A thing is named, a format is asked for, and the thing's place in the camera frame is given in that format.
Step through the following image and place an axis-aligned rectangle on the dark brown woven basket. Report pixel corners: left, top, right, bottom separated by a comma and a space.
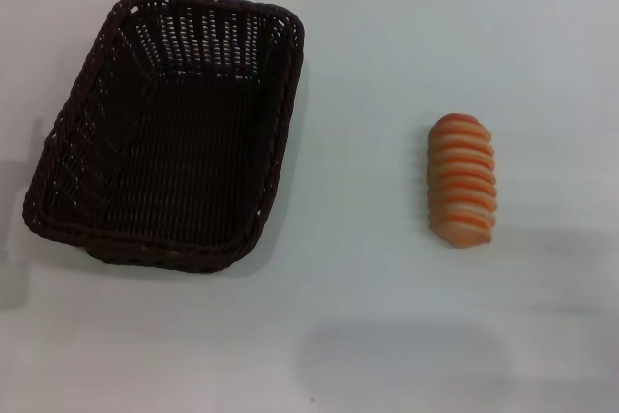
21, 0, 307, 273

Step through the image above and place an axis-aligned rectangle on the orange striped bread roll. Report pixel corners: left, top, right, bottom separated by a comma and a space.
427, 112, 498, 248

